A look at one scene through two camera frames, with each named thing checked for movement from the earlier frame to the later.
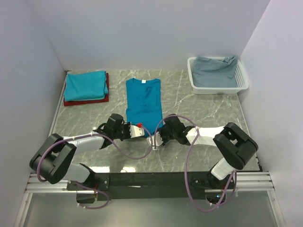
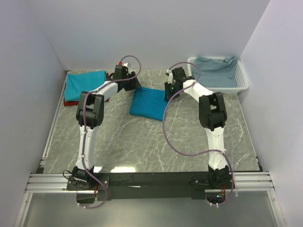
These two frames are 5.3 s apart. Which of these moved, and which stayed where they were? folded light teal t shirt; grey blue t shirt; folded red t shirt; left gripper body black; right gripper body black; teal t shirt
Moved: teal t shirt; left gripper body black; right gripper body black
Stayed: folded light teal t shirt; folded red t shirt; grey blue t shirt
